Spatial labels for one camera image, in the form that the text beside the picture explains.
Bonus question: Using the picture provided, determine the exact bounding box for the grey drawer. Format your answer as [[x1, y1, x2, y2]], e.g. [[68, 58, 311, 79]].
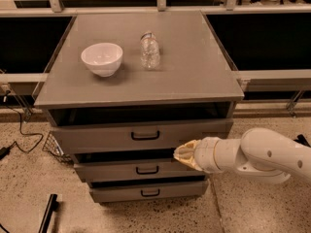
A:
[[90, 176, 208, 203], [52, 102, 233, 154], [74, 149, 203, 183]]

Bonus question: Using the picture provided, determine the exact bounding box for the black bar on floor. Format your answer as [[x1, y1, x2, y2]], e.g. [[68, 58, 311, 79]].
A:
[[38, 194, 58, 233]]

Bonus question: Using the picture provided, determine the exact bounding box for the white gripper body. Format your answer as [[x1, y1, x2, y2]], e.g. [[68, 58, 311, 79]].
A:
[[194, 137, 243, 173]]

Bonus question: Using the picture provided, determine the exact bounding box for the white ceramic bowl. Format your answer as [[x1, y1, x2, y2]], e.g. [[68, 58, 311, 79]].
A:
[[81, 43, 123, 77]]

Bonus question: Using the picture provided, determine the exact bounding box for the metal railing frame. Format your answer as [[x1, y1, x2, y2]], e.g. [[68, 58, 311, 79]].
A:
[[0, 0, 311, 17]]

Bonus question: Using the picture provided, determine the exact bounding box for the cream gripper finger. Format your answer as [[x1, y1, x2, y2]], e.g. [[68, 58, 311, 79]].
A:
[[174, 152, 202, 171], [174, 140, 200, 156]]

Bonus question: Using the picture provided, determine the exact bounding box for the black middle drawer handle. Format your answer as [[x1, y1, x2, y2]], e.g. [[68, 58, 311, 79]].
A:
[[135, 166, 159, 175]]

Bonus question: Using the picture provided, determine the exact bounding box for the black power cable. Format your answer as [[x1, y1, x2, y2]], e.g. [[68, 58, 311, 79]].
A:
[[0, 89, 45, 162]]

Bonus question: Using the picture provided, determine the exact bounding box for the wire mesh basket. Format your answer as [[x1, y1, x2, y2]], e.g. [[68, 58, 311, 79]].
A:
[[42, 132, 73, 164]]

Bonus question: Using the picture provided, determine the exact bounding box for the grey bottom drawer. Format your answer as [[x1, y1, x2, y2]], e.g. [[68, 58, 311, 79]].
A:
[[90, 176, 208, 203]]

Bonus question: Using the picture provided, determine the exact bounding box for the black top drawer handle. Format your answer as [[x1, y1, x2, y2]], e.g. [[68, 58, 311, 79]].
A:
[[130, 131, 160, 141]]

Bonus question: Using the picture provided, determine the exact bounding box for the grey middle drawer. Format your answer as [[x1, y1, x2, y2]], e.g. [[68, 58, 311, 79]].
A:
[[74, 149, 203, 183]]

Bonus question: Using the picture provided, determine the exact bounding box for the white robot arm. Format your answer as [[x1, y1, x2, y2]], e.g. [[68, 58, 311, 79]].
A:
[[173, 128, 311, 183]]

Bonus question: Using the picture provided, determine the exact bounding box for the black bottom drawer handle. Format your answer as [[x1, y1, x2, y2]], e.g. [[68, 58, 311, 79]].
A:
[[140, 189, 160, 197]]

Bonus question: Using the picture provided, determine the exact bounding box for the black drawer handle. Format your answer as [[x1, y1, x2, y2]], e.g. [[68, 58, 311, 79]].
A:
[[140, 189, 160, 197], [130, 131, 160, 141], [135, 166, 159, 175]]

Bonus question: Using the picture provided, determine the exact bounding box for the black chair base leg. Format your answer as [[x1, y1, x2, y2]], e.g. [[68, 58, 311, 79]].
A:
[[294, 134, 311, 148]]

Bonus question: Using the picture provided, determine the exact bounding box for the clear plastic water bottle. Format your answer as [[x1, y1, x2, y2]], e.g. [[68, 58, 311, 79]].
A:
[[140, 31, 160, 70]]

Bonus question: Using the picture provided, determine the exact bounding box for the grey top drawer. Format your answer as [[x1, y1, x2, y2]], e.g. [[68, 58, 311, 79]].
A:
[[52, 102, 233, 154]]

